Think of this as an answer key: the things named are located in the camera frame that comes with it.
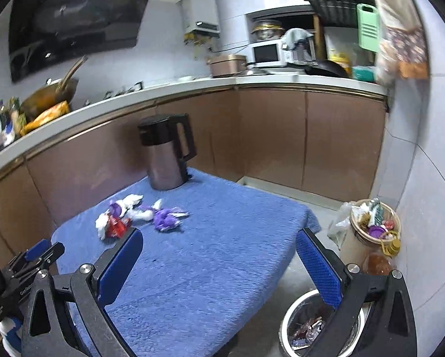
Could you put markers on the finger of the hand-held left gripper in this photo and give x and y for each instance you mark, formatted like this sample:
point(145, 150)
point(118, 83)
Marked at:
point(47, 256)
point(38, 249)

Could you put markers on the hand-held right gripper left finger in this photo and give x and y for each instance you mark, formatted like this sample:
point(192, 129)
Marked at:
point(120, 264)

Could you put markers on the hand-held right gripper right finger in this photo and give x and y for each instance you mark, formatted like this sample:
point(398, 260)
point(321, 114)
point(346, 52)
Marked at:
point(319, 267)

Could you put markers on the red wrapper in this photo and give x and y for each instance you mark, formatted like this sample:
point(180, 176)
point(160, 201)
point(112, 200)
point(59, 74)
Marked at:
point(117, 227)

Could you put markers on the small purple wrapper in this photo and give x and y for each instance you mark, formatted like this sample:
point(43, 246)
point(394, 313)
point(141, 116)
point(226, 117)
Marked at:
point(115, 208)

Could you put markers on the white round bin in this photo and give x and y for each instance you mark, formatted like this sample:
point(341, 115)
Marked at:
point(287, 319)

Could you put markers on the large purple wrapper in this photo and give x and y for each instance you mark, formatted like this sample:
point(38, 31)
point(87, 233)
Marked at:
point(166, 219)

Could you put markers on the blue white striped shoe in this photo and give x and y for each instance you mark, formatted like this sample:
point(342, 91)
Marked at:
point(9, 336)

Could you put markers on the beige bin with basket rim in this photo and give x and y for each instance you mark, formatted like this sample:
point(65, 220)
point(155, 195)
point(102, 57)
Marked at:
point(356, 245)

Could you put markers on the amber oil bottle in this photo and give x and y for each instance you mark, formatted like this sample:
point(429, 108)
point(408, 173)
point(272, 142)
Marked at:
point(378, 264)

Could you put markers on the pile of crumpled wrappers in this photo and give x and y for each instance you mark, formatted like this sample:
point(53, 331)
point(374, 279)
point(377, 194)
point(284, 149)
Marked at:
point(306, 333)

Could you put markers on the blue table cloth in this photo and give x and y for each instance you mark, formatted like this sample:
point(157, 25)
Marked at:
point(207, 260)

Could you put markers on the steel kettle with black lid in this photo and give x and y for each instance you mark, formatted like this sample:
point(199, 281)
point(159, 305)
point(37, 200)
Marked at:
point(166, 160)

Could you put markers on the orange snack packet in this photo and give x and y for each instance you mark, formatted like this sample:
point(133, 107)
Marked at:
point(46, 117)

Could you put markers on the dark sauce bottle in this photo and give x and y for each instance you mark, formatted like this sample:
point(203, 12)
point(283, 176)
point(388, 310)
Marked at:
point(12, 119)

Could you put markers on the kitchen counter with brown cabinets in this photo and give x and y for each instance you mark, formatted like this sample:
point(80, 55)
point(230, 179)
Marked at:
point(274, 137)

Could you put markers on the gas stove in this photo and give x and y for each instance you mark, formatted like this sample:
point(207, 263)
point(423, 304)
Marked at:
point(124, 90)

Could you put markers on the black frying pan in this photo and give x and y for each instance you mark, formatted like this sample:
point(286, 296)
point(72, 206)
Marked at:
point(326, 68)

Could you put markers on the teal box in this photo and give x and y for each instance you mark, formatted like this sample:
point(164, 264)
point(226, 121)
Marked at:
point(363, 73)

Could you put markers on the yellow packet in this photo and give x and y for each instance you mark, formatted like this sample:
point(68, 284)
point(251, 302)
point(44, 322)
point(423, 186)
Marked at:
point(339, 63)

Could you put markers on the silver kitchen appliance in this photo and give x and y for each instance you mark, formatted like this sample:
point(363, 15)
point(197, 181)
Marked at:
point(302, 55)

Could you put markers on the white microwave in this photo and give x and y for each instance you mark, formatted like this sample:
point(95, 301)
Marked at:
point(267, 54)

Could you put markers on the brown rice cooker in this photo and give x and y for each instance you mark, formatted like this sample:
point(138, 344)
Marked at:
point(228, 67)

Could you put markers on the grey cloth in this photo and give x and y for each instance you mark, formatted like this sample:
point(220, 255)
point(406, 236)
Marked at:
point(296, 36)

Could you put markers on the black range hood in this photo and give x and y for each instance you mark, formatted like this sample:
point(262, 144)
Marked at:
point(77, 18)

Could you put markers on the green cutting board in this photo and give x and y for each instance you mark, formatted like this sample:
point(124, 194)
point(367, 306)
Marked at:
point(367, 29)

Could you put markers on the gold rimmed pot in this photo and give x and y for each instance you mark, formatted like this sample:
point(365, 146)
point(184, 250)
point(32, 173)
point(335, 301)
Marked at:
point(267, 29)

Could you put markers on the floral hanging cloth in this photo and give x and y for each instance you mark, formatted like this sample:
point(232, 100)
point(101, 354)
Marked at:
point(400, 37)

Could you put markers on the white water heater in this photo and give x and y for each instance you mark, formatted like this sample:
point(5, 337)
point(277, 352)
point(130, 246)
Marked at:
point(200, 15)

